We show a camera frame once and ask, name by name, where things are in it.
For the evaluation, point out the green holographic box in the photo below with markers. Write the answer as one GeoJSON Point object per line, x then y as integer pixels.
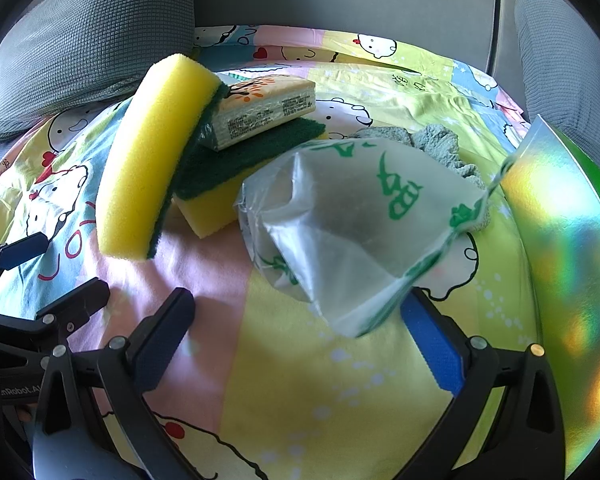
{"type": "Point", "coordinates": [555, 260]}

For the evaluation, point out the grey textured cushion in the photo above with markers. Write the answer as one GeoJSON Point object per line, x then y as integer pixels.
{"type": "Point", "coordinates": [80, 35]}

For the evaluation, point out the yellow sponge with green scourer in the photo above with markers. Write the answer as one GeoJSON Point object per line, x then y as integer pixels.
{"type": "Point", "coordinates": [145, 150]}
{"type": "Point", "coordinates": [260, 152]}

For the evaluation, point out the clear plastic bag green print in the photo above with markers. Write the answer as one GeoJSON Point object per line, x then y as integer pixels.
{"type": "Point", "coordinates": [340, 225]}

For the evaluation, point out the grey-green cloth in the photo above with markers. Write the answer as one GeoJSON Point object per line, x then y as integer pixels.
{"type": "Point", "coordinates": [430, 140]}

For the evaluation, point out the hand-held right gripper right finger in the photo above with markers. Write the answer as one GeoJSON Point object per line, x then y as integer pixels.
{"type": "Point", "coordinates": [430, 350]}

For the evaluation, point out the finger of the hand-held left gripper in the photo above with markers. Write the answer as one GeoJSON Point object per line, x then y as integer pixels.
{"type": "Point", "coordinates": [22, 252]}
{"type": "Point", "coordinates": [75, 307]}

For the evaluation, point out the grey sofa backrest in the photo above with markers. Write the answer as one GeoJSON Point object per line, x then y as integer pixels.
{"type": "Point", "coordinates": [355, 5]}

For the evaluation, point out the cream tissue pack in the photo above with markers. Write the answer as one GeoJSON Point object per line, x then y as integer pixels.
{"type": "Point", "coordinates": [260, 115]}

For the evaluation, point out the grey smooth cushion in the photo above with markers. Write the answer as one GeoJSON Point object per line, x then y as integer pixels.
{"type": "Point", "coordinates": [565, 50]}

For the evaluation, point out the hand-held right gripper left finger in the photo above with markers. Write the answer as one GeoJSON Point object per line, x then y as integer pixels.
{"type": "Point", "coordinates": [162, 340]}

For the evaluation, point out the cartoon printed blanket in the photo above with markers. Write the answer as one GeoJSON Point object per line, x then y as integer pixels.
{"type": "Point", "coordinates": [290, 390]}

